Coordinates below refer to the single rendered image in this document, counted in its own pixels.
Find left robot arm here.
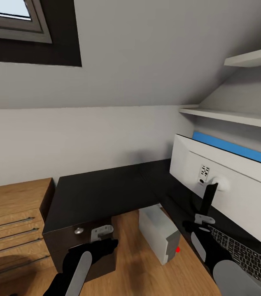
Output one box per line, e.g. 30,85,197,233
43,225,119,296

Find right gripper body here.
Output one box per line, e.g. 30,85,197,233
185,220,210,233

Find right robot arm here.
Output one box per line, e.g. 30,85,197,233
182,214,261,296

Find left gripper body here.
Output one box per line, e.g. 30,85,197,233
91,238,114,261

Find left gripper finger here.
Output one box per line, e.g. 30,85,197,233
112,239,119,250

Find monitor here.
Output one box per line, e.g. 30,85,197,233
169,134,261,246

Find keyboard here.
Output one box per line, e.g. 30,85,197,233
207,225,261,287

